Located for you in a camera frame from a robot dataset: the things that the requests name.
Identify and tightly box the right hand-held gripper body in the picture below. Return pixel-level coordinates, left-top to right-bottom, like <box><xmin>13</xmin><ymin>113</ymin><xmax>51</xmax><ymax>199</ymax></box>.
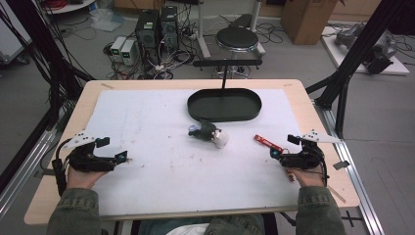
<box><xmin>279</xmin><ymin>129</ymin><xmax>345</xmax><ymax>170</ymax></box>

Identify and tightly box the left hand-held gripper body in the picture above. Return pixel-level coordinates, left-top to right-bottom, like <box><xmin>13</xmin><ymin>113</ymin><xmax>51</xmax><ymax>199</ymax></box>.
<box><xmin>62</xmin><ymin>129</ymin><xmax>117</xmax><ymax>173</ymax></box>

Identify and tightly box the person's left hand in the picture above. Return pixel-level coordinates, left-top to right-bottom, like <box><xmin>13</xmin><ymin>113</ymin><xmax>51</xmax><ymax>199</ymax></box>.
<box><xmin>66</xmin><ymin>164</ymin><xmax>110</xmax><ymax>191</ymax></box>

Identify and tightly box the person's right hand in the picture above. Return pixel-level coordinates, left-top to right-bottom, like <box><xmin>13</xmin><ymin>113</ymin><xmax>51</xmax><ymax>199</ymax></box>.
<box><xmin>286</xmin><ymin>164</ymin><xmax>327</xmax><ymax>188</ymax></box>

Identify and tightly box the grey tape piece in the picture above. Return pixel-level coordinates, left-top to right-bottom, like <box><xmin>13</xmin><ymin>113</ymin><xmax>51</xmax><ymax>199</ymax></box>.
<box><xmin>332</xmin><ymin>160</ymin><xmax>350</xmax><ymax>171</ymax></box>

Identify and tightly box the white table mat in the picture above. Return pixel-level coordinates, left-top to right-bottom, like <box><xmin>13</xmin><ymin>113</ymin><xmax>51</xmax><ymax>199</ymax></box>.
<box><xmin>85</xmin><ymin>88</ymin><xmax>303</xmax><ymax>217</ymax></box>

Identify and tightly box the black oval tray hanger stand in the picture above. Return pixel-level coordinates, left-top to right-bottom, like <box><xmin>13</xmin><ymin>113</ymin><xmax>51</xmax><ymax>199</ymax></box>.
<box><xmin>187</xmin><ymin>59</ymin><xmax>263</xmax><ymax>123</ymax></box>

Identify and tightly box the small grey white toy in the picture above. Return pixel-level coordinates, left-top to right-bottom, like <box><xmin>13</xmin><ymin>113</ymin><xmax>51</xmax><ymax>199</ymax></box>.
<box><xmin>187</xmin><ymin>119</ymin><xmax>230</xmax><ymax>150</ymax></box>

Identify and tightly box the white power supply unit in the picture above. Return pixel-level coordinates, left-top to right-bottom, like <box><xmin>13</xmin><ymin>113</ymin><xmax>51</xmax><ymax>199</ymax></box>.
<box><xmin>120</xmin><ymin>38</ymin><xmax>137</xmax><ymax>67</ymax></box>
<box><xmin>110</xmin><ymin>35</ymin><xmax>127</xmax><ymax>63</ymax></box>

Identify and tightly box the black round stool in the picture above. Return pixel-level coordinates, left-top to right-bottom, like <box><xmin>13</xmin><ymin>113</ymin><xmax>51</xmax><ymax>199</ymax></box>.
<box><xmin>214</xmin><ymin>13</ymin><xmax>267</xmax><ymax>79</ymax></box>

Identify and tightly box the black computer tower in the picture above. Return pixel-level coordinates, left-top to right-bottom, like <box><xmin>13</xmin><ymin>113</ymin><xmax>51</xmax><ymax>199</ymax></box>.
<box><xmin>159</xmin><ymin>5</ymin><xmax>180</xmax><ymax>52</ymax></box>
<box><xmin>134</xmin><ymin>9</ymin><xmax>161</xmax><ymax>65</ymax></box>

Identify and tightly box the brown cardboard box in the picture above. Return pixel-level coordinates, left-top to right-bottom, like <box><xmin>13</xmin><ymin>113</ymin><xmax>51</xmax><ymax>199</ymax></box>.
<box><xmin>280</xmin><ymin>0</ymin><xmax>346</xmax><ymax>46</ymax></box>

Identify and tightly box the grey and black robot device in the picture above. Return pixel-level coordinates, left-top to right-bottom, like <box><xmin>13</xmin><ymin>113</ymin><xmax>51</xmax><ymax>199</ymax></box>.
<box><xmin>334</xmin><ymin>23</ymin><xmax>399</xmax><ymax>75</ymax></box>

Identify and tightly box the clear plastic bag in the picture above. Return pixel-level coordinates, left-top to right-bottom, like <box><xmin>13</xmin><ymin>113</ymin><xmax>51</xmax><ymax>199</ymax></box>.
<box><xmin>89</xmin><ymin>7</ymin><xmax>126</xmax><ymax>33</ymax></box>

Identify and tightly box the white floor board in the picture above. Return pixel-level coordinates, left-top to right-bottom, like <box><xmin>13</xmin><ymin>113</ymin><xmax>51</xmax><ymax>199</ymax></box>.
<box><xmin>320</xmin><ymin>24</ymin><xmax>411</xmax><ymax>76</ymax></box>

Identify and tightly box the round white table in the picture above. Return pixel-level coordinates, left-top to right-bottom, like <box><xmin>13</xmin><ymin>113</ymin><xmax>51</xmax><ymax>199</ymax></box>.
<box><xmin>41</xmin><ymin>0</ymin><xmax>98</xmax><ymax>16</ymax></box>

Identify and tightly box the white desk leg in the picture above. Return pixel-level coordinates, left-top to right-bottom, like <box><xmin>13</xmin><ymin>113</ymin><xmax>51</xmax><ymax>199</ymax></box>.
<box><xmin>195</xmin><ymin>0</ymin><xmax>212</xmax><ymax>61</ymax></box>

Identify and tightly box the red strap keychain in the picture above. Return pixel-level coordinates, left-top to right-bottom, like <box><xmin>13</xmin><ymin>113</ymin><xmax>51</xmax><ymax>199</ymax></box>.
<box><xmin>253</xmin><ymin>133</ymin><xmax>291</xmax><ymax>155</ymax></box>

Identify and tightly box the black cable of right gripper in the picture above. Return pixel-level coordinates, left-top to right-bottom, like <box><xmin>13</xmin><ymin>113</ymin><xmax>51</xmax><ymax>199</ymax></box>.
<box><xmin>320</xmin><ymin>150</ymin><xmax>330</xmax><ymax>188</ymax></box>

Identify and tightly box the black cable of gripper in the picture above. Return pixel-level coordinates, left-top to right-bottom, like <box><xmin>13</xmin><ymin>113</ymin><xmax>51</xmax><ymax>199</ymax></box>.
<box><xmin>51</xmin><ymin>138</ymin><xmax>73</xmax><ymax>198</ymax></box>
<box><xmin>320</xmin><ymin>150</ymin><xmax>330</xmax><ymax>188</ymax></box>

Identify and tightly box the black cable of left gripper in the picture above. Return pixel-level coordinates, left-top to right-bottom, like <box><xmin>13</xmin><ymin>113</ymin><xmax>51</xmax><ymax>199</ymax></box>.
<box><xmin>51</xmin><ymin>138</ymin><xmax>73</xmax><ymax>198</ymax></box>

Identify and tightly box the aluminium rail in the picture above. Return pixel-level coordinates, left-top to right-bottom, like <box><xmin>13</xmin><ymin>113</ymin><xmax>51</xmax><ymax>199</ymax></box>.
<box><xmin>313</xmin><ymin>99</ymin><xmax>387</xmax><ymax>235</ymax></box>
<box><xmin>0</xmin><ymin>107</ymin><xmax>71</xmax><ymax>218</ymax></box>

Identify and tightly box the black metal frame stand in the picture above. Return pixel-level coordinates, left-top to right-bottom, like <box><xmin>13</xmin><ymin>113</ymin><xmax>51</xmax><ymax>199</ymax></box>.
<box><xmin>0</xmin><ymin>0</ymin><xmax>96</xmax><ymax>194</ymax></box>
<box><xmin>304</xmin><ymin>0</ymin><xmax>415</xmax><ymax>139</ymax></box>

